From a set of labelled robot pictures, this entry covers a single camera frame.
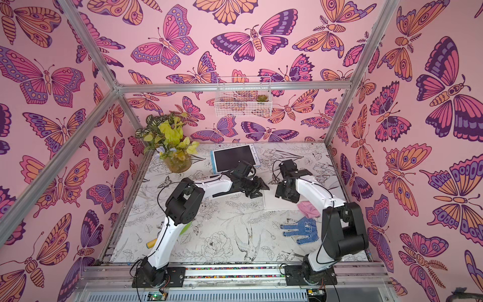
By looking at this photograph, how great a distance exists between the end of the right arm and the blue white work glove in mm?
143

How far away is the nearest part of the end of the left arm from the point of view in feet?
2.74

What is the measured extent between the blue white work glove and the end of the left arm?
205mm

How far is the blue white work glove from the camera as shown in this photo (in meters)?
0.85

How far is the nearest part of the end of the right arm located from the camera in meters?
0.65
